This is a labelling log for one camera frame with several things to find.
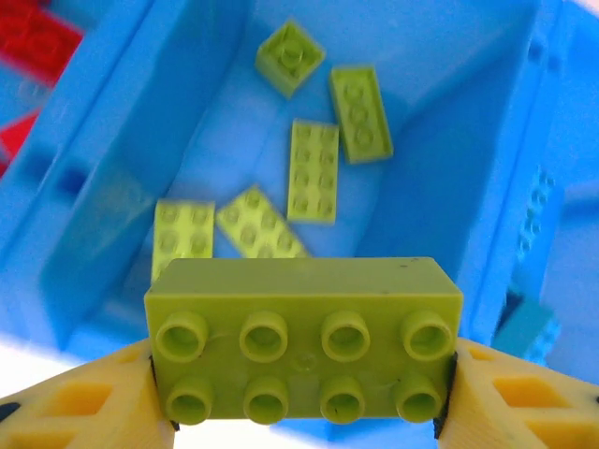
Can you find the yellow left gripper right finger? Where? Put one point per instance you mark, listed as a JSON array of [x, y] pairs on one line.
[[524, 411]]

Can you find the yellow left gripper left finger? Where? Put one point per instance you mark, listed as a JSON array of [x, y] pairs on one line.
[[70, 411]]

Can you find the blue lego brick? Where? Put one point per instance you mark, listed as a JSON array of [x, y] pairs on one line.
[[526, 327], [533, 210]]

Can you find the green two-by-four lego brick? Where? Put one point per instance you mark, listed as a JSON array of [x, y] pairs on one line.
[[304, 290], [312, 173], [255, 229], [360, 114], [182, 234]]

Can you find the red lego brick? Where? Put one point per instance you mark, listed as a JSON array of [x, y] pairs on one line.
[[33, 42], [16, 140]]

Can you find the green two-by-two lego brick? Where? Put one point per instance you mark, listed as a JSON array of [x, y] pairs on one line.
[[290, 58]]

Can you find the blue three-compartment plastic bin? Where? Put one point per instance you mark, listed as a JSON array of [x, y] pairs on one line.
[[421, 163]]

